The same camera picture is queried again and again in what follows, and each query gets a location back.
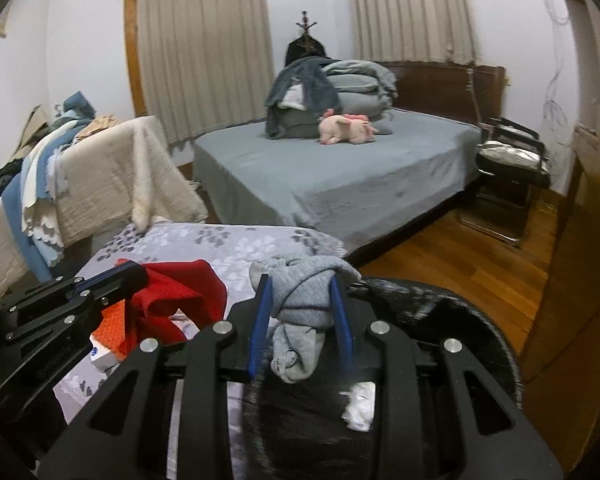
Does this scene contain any red mesh cloth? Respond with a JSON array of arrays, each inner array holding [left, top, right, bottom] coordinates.
[[115, 259, 229, 357]]

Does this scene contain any black metal chair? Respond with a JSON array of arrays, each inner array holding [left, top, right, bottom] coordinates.
[[457, 116, 552, 249]]

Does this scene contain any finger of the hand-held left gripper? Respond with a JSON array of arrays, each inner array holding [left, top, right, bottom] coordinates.
[[0, 261, 149, 343]]

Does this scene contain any grey sock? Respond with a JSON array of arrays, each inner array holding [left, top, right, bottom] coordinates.
[[249, 255, 363, 385]]

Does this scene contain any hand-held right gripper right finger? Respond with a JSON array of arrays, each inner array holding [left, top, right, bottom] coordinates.
[[330, 275, 566, 480]]

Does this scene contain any thin wall cable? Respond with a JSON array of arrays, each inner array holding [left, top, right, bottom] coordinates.
[[537, 0, 572, 128]]

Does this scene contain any white crumpled paper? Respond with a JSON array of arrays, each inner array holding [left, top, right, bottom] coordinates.
[[341, 381, 379, 432]]

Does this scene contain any tan crumpled cloth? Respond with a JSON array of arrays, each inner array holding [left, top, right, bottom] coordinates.
[[74, 114, 127, 142]]

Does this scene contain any coat rack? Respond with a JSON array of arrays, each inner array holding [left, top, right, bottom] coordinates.
[[293, 10, 321, 41]]

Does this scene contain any beige quilt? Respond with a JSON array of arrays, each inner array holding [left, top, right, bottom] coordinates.
[[0, 115, 209, 297]]

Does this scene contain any black hanging garment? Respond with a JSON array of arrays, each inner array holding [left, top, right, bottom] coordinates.
[[285, 36, 327, 68]]

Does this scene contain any narrow beige pleated curtain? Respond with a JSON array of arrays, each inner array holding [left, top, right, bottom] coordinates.
[[347, 0, 479, 67]]

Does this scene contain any blue white scalloped blanket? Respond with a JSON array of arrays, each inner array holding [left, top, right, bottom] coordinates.
[[0, 91, 99, 282]]

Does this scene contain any silver chair cushion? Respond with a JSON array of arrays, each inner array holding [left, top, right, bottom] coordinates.
[[476, 140, 542, 172]]

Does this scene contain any orange mesh cloth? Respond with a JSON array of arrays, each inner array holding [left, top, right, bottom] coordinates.
[[91, 305, 142, 362]]

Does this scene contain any pile of grey folded blankets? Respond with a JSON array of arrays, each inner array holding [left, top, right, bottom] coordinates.
[[324, 60, 399, 136]]

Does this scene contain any dark wooden headboard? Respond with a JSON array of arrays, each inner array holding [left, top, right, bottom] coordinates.
[[375, 60, 507, 127]]

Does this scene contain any wide beige pleated curtain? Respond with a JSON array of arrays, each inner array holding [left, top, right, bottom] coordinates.
[[136, 0, 277, 152]]

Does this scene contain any pile of grey bedding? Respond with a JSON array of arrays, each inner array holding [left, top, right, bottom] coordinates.
[[264, 57, 342, 139]]

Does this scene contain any small white blue carton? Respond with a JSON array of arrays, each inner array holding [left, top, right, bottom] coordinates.
[[88, 345, 119, 372]]

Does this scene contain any black trash bag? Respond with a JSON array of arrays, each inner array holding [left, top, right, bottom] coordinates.
[[240, 276, 524, 480]]

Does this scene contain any wooden wardrobe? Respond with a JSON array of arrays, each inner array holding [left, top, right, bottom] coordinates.
[[520, 0, 600, 476]]

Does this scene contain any wooden window frame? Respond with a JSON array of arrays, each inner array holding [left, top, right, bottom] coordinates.
[[113, 0, 274, 119]]

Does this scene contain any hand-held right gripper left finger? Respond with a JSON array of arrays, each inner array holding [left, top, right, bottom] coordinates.
[[37, 274, 276, 480]]

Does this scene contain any pink plush toy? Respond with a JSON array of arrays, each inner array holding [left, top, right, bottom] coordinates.
[[317, 108, 380, 146]]

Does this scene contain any grey floral mattress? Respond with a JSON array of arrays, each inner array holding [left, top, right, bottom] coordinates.
[[52, 222, 349, 480]]

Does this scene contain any grey bed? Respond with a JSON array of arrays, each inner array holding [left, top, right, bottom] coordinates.
[[192, 107, 484, 262]]

